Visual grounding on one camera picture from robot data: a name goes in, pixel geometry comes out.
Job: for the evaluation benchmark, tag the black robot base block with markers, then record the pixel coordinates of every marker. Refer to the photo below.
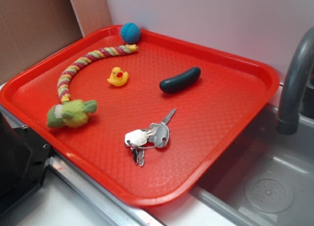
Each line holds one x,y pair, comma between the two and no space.
24,157

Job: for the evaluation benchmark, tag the red plastic tray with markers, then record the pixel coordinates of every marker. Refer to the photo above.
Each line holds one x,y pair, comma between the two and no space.
209,115

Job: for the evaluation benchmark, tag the silver key bunch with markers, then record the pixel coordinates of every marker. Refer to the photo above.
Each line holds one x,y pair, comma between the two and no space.
157,136

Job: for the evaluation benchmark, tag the dark green toy cucumber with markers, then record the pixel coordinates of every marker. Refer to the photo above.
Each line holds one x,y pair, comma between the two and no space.
181,81

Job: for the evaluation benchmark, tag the yellow rubber duck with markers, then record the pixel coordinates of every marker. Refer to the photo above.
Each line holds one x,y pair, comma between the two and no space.
118,77

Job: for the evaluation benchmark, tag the blue knitted ball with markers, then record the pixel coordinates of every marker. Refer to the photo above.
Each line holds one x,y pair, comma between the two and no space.
130,33

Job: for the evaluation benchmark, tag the grey toy faucet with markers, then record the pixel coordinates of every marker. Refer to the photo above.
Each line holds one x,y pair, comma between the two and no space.
297,97

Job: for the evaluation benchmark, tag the grey toy sink basin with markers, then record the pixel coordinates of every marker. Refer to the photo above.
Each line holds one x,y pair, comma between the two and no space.
262,179

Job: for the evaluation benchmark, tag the brown cardboard panel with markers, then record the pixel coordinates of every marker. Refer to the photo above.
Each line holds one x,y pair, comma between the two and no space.
32,30

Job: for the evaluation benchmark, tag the multicolored rope toy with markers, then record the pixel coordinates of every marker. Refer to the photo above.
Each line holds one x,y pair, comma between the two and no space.
76,113

